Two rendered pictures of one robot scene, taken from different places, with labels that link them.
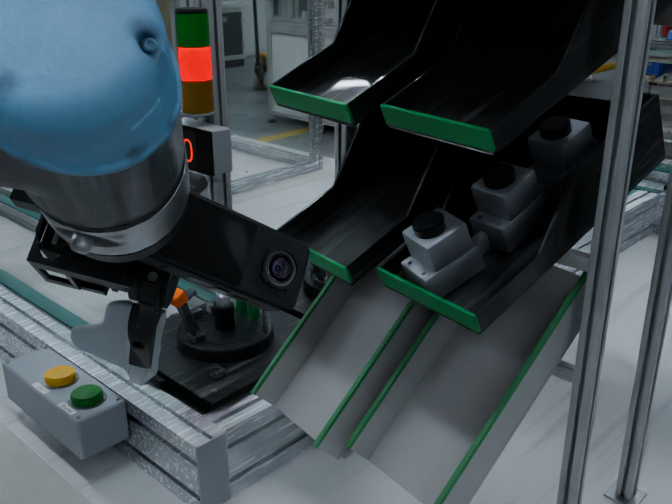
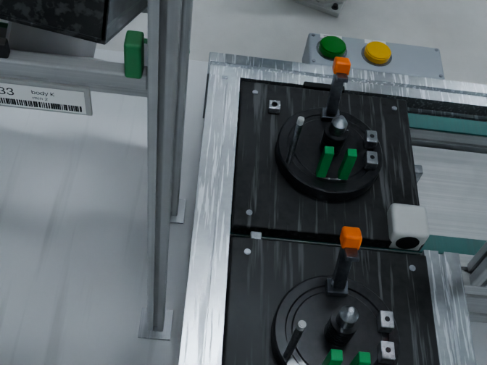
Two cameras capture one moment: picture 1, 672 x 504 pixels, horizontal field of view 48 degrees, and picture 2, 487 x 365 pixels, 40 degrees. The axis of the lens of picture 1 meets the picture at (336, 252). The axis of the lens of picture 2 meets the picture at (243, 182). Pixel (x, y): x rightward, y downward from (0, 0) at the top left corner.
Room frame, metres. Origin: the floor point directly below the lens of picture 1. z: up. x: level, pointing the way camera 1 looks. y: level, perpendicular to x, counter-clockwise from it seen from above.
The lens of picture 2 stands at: (1.25, -0.33, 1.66)
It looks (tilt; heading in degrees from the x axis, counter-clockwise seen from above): 55 degrees down; 130
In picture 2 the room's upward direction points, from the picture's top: 12 degrees clockwise
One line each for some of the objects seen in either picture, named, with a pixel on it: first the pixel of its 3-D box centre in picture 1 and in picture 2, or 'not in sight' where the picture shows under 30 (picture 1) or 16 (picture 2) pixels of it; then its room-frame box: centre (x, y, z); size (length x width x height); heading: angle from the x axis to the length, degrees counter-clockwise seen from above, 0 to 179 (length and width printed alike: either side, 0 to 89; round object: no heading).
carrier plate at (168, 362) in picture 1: (226, 344); (325, 161); (0.98, 0.16, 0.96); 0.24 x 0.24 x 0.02; 47
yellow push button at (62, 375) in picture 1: (60, 378); (376, 54); (0.88, 0.37, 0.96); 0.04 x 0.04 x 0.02
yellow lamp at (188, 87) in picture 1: (197, 95); not in sight; (1.19, 0.22, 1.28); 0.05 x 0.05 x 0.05
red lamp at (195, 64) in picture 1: (195, 62); not in sight; (1.19, 0.22, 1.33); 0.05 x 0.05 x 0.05
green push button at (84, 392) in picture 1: (87, 398); (332, 48); (0.83, 0.32, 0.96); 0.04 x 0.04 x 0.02
